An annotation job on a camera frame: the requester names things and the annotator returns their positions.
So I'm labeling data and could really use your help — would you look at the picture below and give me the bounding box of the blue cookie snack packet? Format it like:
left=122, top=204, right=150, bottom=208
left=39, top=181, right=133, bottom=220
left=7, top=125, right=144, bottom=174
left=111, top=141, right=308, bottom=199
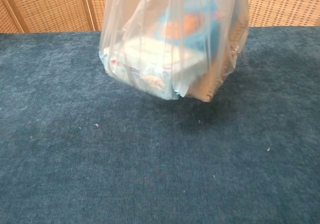
left=159, top=0, right=227, bottom=57

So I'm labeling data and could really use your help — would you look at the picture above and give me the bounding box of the woven bamboo folding screen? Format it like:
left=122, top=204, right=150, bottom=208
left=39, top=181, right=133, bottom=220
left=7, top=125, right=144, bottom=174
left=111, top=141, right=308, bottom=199
left=0, top=0, right=320, bottom=34

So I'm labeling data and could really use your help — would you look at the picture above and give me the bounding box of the blue white snack package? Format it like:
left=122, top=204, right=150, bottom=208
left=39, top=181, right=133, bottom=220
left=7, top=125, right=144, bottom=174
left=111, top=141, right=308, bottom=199
left=102, top=35, right=209, bottom=100

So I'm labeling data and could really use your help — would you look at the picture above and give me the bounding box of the blue carpet table mat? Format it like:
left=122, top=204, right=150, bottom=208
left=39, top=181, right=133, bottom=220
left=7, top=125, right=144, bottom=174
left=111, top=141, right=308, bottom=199
left=0, top=25, right=320, bottom=224

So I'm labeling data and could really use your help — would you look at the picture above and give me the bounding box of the brown biscuit packet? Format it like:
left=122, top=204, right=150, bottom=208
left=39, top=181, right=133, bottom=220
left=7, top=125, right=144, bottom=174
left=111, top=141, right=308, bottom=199
left=186, top=11, right=249, bottom=103

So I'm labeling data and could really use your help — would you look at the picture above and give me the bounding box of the clear plastic carrier bag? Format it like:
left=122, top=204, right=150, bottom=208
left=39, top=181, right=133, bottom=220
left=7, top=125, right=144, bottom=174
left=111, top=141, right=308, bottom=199
left=98, top=0, right=250, bottom=103

